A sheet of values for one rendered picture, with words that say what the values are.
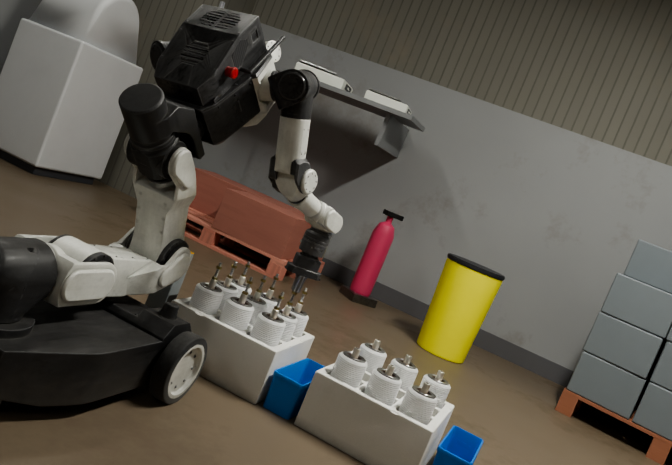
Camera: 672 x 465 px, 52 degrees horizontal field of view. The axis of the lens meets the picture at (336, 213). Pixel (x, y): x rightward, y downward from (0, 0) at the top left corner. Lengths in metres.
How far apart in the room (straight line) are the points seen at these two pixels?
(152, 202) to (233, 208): 2.37
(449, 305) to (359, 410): 1.94
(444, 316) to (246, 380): 1.98
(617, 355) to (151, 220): 2.75
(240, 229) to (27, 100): 1.61
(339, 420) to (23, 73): 3.49
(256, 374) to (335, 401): 0.26
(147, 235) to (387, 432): 0.90
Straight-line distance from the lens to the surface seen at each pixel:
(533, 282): 4.90
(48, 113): 4.76
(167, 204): 1.99
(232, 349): 2.22
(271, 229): 4.25
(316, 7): 5.54
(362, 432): 2.13
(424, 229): 4.98
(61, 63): 4.78
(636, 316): 4.03
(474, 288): 3.95
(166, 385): 1.92
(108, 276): 1.82
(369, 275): 4.60
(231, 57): 1.95
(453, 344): 4.02
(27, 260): 1.65
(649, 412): 4.06
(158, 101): 1.79
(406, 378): 2.35
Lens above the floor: 0.77
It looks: 3 degrees down
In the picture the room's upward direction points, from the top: 22 degrees clockwise
